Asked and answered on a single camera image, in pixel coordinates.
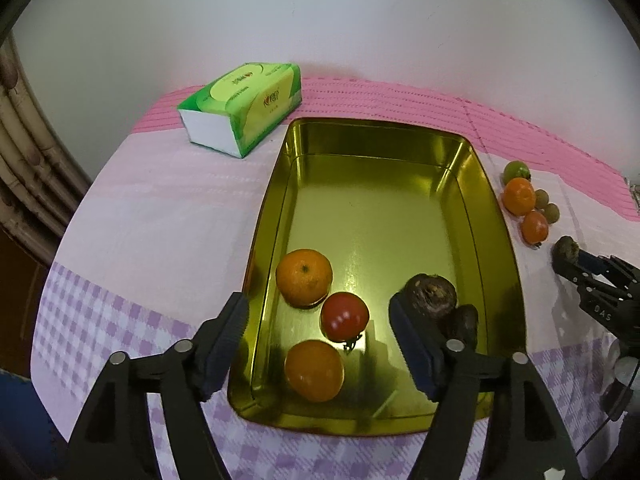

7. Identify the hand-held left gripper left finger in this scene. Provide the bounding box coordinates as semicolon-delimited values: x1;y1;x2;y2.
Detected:
62;292;250;480

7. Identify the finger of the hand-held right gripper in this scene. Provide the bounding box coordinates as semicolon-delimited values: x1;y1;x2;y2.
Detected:
553;258;601;291
576;251;640;283

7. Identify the green tomato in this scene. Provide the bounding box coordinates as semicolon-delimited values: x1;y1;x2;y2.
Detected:
502;160;532;184

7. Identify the pink knitted mat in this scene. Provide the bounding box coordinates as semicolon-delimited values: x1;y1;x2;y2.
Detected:
131;76;640;221

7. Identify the gold and maroon tin box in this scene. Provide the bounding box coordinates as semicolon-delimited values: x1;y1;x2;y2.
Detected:
227;117;528;436

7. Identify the lilac checked tablecloth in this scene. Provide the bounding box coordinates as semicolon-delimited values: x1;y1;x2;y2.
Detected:
30;125;640;480

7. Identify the red cherry tomato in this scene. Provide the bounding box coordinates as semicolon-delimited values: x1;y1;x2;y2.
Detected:
320;292;371;352

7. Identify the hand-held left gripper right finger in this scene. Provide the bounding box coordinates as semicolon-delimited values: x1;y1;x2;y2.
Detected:
389;294;583;480

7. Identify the orange-red cherry tomato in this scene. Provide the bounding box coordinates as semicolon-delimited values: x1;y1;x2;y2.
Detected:
520;210;550;247

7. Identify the orange mandarin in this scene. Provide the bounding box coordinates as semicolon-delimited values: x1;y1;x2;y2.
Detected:
275;248;334;307
502;177;537;216

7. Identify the yellow-orange tomato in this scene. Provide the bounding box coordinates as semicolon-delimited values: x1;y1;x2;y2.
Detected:
284;339;345;403

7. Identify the green tissue pack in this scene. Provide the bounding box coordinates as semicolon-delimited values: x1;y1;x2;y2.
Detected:
176;61;303;159

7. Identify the brown water chestnut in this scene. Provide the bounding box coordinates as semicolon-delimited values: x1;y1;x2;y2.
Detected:
445;305;479;351
551;235;581;273
404;273;458;321

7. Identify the blue foam floor mat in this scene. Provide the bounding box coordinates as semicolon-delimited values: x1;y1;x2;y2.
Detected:
0;369;68;480

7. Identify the beige patterned curtain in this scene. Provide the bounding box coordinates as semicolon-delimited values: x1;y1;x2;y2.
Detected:
0;35;93;266

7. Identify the brown wooden cabinet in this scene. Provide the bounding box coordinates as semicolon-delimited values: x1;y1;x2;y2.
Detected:
0;230;56;376

